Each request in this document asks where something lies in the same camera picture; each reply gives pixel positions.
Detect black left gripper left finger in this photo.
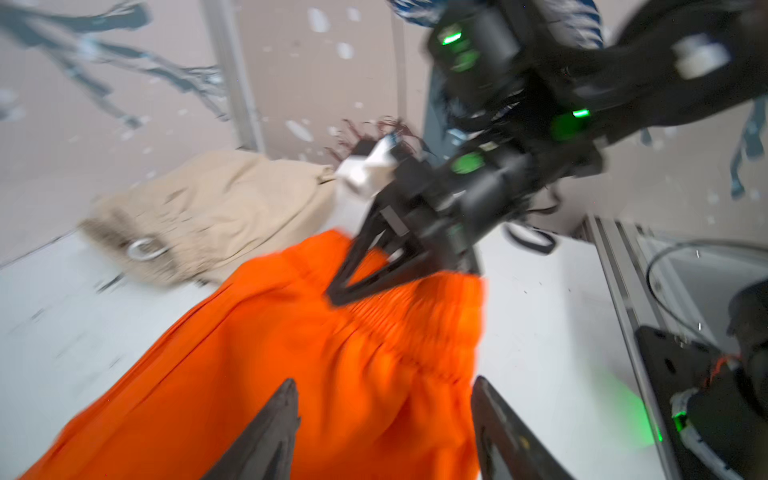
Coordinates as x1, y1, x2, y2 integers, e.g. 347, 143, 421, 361
203, 379, 301, 480

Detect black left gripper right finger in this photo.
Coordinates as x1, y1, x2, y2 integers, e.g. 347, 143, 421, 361
471, 376, 573, 480

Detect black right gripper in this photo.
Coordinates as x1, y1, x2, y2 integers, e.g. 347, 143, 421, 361
326, 152, 528, 307

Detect orange shorts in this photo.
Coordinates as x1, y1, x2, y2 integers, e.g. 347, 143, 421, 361
26, 231, 484, 479

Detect beige shorts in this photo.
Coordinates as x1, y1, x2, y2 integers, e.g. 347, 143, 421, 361
79, 150, 335, 286

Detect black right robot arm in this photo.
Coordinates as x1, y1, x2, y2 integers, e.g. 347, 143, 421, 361
327, 1, 767, 306

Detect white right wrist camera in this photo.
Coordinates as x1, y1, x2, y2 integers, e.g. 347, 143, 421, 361
335, 135, 398, 199

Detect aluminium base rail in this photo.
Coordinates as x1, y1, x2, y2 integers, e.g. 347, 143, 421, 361
579, 214, 681, 479

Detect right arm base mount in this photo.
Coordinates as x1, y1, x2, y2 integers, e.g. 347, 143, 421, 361
635, 281, 767, 479

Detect aluminium frame corner post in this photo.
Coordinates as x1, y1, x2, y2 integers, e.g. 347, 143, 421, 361
200, 0, 267, 154

